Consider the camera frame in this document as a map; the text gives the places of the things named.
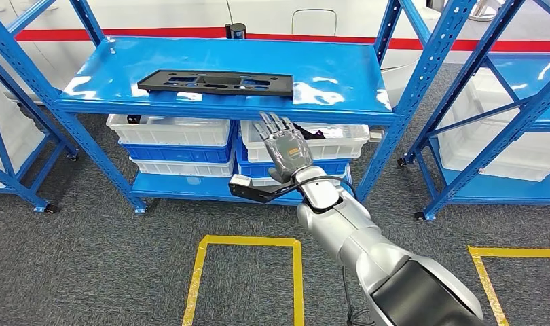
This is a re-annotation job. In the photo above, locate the long black plastic panel part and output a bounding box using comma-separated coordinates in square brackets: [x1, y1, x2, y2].
[136, 69, 295, 98]

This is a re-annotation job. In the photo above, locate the curved black plastic part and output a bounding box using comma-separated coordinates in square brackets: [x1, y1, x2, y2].
[295, 124, 326, 141]

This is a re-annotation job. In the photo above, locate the yellow floor tape square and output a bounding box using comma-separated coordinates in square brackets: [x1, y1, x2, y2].
[181, 234, 305, 326]
[467, 245, 550, 326]

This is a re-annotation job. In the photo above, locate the blue metal shelving rack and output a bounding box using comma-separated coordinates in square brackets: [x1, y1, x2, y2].
[0, 0, 481, 228]
[0, 49, 80, 214]
[397, 0, 550, 222]

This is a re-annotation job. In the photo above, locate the black cylindrical device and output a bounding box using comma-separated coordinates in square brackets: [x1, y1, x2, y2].
[225, 23, 248, 41]

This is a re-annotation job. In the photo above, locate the white car with red stripe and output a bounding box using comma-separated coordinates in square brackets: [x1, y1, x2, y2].
[0, 0, 550, 110]

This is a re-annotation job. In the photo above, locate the silver stand base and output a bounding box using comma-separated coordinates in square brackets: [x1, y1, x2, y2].
[471, 0, 505, 22]

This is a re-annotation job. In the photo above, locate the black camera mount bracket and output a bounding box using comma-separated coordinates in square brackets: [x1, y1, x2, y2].
[227, 179, 303, 204]

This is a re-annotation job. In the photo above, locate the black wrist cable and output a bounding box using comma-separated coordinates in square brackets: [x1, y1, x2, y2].
[274, 175, 357, 201]

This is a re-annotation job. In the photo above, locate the black hanging arm cable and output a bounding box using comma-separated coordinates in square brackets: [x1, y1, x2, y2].
[341, 265, 371, 326]

